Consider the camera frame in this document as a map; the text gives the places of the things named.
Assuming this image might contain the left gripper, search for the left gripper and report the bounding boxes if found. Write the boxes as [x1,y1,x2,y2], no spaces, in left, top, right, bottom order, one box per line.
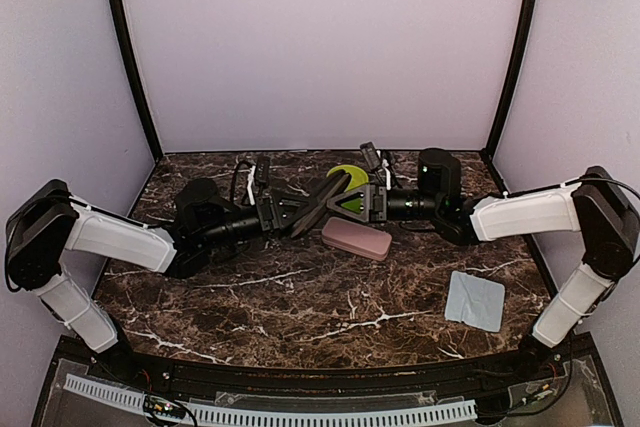
[198,190,319,251]

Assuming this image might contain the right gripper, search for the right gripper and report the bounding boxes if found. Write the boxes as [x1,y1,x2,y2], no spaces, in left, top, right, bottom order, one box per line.
[329,184,442,225]

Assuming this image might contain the black glasses case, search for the black glasses case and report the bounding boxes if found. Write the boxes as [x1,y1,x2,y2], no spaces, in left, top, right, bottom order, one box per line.
[289,169,351,239]

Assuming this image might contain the pink glasses case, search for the pink glasses case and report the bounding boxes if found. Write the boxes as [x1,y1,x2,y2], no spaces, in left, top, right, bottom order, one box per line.
[321,217,392,261]

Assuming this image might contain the blue cleaning cloth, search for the blue cleaning cloth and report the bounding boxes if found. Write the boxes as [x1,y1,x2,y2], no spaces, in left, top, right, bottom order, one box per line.
[444,271,505,333]

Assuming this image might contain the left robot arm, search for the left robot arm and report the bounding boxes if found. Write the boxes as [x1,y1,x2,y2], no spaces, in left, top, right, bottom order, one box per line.
[4,178,319,383]

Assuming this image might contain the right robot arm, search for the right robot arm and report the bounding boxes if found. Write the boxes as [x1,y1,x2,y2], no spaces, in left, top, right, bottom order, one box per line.
[327,143,639,381]

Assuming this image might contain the green bowl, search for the green bowl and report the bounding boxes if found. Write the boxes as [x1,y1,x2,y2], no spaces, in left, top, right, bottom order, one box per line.
[326,164,369,191]

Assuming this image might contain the green plate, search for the green plate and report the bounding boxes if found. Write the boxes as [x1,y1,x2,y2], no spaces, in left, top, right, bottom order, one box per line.
[339,193,363,213]

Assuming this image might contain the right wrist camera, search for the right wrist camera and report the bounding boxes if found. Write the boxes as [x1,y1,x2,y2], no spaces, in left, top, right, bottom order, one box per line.
[359,142,393,190]

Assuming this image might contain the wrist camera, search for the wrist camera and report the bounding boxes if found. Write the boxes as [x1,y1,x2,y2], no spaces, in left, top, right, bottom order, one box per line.
[359,142,393,190]
[247,155,270,205]

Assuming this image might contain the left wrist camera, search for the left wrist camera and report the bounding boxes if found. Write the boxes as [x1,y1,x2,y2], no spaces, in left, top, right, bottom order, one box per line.
[247,155,270,205]

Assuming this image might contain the black front rail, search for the black front rail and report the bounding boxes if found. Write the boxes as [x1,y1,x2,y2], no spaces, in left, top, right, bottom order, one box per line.
[54,334,594,399]

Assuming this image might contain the white slotted cable duct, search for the white slotted cable duct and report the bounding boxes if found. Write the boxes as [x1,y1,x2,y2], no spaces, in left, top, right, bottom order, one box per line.
[63,374,477,426]

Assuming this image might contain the left black frame post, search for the left black frame post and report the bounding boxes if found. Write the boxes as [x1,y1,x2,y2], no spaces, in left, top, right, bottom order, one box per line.
[108,0,164,162]

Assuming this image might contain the black frame post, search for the black frame post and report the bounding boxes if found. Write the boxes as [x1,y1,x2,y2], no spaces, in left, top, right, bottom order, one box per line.
[484,0,536,159]
[108,0,164,162]

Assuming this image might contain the right black frame post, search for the right black frame post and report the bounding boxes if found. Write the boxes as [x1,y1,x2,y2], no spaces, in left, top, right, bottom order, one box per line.
[484,0,536,159]

